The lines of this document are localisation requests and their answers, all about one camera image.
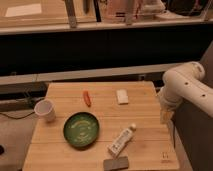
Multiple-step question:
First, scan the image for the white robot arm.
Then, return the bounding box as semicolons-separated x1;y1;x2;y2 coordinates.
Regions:
157;61;213;124

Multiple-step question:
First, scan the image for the white soap bar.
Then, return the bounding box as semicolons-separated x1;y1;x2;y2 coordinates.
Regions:
116;89;129;104

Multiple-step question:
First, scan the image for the orange carrot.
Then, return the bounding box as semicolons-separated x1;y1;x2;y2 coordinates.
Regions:
83;91;91;107

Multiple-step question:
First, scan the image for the green round bowl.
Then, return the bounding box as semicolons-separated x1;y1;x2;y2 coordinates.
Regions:
63;112;100;148

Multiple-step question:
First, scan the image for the white tube with cap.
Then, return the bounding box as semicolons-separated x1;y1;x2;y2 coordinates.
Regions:
108;124;136;158

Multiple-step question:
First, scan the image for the grey sponge block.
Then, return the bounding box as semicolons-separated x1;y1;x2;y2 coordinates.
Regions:
103;156;129;171

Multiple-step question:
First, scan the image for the black cable on floor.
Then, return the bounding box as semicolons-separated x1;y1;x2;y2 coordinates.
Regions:
0;97;44;121

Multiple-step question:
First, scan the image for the grey metal post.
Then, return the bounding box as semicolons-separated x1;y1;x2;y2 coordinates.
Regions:
65;0;77;28

